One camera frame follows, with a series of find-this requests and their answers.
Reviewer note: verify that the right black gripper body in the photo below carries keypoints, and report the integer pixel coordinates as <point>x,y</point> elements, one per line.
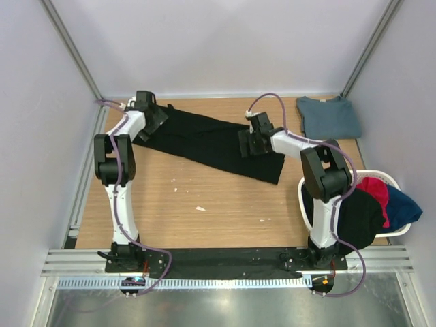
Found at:
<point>249,137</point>

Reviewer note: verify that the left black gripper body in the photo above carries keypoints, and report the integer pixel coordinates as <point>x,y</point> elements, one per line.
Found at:
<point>158,119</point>

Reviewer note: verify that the black t-shirt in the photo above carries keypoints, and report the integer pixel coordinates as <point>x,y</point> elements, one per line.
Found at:
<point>213,143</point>

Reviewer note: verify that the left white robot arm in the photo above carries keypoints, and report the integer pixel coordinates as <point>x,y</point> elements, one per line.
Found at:
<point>115,168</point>

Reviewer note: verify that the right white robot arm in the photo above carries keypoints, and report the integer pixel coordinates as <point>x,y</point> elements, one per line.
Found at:
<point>326,175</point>

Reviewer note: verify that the folded teal t-shirt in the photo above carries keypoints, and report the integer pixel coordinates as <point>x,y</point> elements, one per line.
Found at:
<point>324,119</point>

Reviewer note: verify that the black garment in basket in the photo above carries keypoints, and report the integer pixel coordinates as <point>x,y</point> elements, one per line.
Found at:
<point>360,219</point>

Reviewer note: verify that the red garment in basket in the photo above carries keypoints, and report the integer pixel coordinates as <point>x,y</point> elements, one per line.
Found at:
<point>378,190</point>

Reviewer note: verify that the white laundry basket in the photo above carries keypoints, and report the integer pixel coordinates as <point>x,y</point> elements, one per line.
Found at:
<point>389,181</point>

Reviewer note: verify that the navy garment in basket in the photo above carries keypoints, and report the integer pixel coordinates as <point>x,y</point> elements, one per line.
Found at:
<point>401,209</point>

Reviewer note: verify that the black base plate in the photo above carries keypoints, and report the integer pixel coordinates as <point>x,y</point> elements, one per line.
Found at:
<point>220,263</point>

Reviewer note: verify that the left aluminium corner post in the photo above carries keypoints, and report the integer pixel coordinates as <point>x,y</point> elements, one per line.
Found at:
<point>70,45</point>

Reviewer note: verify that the aluminium corner post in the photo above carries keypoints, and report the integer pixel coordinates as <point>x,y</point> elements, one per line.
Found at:
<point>380,29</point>
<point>70,45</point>

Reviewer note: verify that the white slotted cable duct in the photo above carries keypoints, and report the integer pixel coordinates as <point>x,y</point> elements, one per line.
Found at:
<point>136,283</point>

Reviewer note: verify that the aluminium front rail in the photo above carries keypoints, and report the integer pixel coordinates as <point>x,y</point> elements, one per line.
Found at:
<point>373,259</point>

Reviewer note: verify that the right aluminium corner post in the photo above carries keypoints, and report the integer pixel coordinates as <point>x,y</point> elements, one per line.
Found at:
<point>380,29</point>

